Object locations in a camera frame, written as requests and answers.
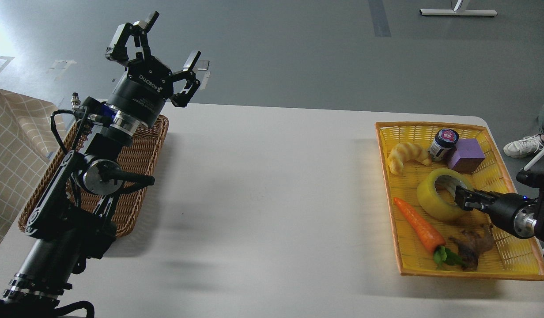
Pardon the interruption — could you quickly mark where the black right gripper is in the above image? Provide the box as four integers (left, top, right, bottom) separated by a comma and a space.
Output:
455, 185, 536, 239

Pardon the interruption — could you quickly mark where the brown toy animal figure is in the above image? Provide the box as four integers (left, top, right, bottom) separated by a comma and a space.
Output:
448, 224, 495, 270

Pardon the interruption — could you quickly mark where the yellow tape roll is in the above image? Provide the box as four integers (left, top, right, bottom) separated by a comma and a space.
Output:
417, 168, 474, 222

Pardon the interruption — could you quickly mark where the beige checkered cloth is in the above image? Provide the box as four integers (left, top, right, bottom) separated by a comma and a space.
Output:
0, 88, 59, 244

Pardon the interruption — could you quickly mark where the white sneaker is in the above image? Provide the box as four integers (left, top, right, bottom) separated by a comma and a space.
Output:
503, 134, 544, 159

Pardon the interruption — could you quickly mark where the orange toy carrot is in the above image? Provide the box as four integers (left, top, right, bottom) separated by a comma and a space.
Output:
392, 197, 465, 269

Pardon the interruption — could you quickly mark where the yellow toy croissant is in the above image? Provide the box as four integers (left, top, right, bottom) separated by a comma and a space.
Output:
387, 142, 433, 175

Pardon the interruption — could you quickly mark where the brown wicker basket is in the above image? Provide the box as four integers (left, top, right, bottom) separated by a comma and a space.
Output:
18, 114, 169, 238

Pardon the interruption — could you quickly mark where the purple foam block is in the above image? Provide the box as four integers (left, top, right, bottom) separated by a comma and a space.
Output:
447, 139, 486, 174

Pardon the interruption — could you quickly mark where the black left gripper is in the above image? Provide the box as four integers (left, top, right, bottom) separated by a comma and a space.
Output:
105, 11, 202, 129

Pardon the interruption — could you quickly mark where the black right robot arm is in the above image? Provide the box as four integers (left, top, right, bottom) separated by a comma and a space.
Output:
454, 150, 544, 243

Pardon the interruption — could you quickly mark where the yellow plastic basket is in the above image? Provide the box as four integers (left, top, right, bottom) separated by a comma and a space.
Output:
375, 121, 544, 280

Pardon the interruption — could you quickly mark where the white stand base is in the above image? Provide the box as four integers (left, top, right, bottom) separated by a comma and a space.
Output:
419, 9, 498, 17

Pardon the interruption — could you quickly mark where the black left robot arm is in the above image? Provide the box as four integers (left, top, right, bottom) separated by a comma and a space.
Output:
0, 11, 201, 318

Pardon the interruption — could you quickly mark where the small dark jar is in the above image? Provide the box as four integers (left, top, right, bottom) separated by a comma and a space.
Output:
428, 128, 459, 162

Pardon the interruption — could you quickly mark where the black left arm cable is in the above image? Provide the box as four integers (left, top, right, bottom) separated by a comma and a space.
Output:
50, 109, 85, 153

